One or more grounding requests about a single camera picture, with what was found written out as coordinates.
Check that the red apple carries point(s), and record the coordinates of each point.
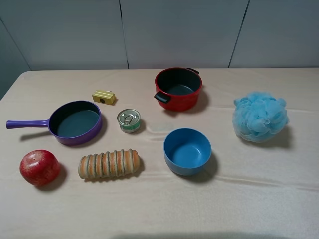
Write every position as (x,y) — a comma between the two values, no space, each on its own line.
(39,167)

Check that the blue mesh bath sponge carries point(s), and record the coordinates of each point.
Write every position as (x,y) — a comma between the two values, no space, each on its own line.
(259,116)

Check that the blue plastic bowl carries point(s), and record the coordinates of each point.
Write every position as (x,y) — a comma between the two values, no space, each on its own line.
(186,151)

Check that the purple frying pan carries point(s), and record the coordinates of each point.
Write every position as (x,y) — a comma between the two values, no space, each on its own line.
(73,123)

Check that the small tin can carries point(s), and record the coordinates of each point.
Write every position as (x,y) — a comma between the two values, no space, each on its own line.
(129,120)

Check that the yellow wooden block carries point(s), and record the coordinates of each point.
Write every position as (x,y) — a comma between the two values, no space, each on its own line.
(105,97)

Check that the striped bread loaf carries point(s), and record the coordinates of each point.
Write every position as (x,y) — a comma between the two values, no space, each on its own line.
(109,164)

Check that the red pot with black handles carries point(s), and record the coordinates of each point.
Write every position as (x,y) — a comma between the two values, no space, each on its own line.
(177,88)

